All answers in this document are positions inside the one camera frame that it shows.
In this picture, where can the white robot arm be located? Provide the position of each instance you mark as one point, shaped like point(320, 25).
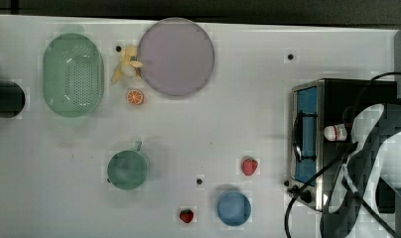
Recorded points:
point(351, 210)

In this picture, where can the silver toaster oven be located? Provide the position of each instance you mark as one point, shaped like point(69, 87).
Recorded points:
point(314, 106)

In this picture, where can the round purple plate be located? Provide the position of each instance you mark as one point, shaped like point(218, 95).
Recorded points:
point(177, 56)

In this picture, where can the orange slice toy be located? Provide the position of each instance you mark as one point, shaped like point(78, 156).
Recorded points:
point(135, 97)

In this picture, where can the green mug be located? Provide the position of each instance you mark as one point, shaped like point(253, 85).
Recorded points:
point(129, 169)

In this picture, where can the peeled toy banana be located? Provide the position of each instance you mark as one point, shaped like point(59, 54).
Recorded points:
point(129, 64)

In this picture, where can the blue bowl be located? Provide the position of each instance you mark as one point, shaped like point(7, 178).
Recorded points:
point(233, 208)

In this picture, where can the dark red toy strawberry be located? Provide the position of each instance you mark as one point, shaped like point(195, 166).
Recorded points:
point(187, 215)

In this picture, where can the green perforated colander basket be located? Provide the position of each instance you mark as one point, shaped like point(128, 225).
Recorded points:
point(73, 75)

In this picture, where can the black cylinder at table edge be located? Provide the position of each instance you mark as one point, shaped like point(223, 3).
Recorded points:
point(12, 99)

